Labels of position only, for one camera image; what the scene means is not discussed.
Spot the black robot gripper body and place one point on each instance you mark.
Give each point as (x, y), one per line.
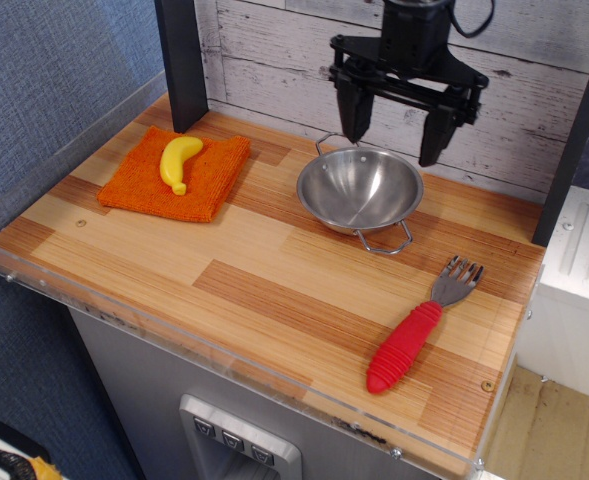
(410, 62)

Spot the silver metal bowl with handles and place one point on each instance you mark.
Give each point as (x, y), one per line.
(360, 191)

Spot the orange knitted cloth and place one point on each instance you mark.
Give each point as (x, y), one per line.
(209, 177)

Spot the dark left vertical post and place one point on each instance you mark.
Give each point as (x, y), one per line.
(182, 59)

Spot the clear acrylic table guard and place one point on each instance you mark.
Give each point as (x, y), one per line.
(51, 122)

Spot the silver dispenser button panel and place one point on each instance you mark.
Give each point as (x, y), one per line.
(234, 442)

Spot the yellow toy banana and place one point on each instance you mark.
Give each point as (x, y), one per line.
(174, 156)

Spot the silver toy fridge cabinet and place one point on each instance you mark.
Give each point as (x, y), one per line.
(146, 385)

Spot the red handled metal spatula fork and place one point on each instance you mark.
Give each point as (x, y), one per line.
(398, 352)

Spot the white ridged side unit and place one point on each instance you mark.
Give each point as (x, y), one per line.
(553, 340)

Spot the dark right vertical post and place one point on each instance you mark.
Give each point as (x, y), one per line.
(564, 174)

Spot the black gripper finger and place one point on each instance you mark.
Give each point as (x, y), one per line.
(355, 103)
(439, 127)

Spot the dark vertical post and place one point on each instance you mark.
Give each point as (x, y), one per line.
(564, 174)
(182, 59)

